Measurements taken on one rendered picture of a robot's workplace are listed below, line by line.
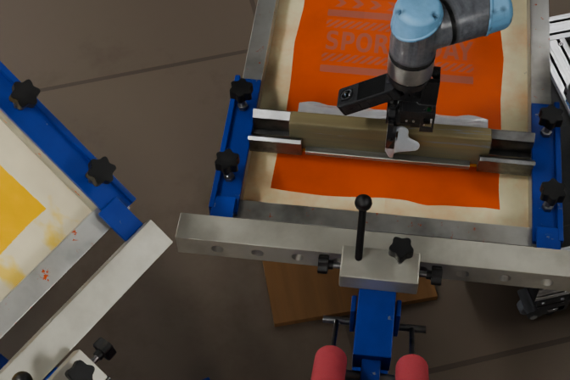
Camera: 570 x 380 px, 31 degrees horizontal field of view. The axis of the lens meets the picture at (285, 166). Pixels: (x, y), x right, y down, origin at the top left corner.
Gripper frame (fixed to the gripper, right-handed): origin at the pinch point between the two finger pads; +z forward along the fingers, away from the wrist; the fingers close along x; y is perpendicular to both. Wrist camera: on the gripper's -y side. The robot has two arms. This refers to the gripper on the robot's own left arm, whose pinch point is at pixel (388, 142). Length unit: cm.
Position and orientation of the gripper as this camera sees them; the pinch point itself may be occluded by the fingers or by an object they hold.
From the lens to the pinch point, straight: 184.1
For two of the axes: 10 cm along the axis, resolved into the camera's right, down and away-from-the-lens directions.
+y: 9.9, 1.0, -0.8
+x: 1.3, -8.1, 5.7
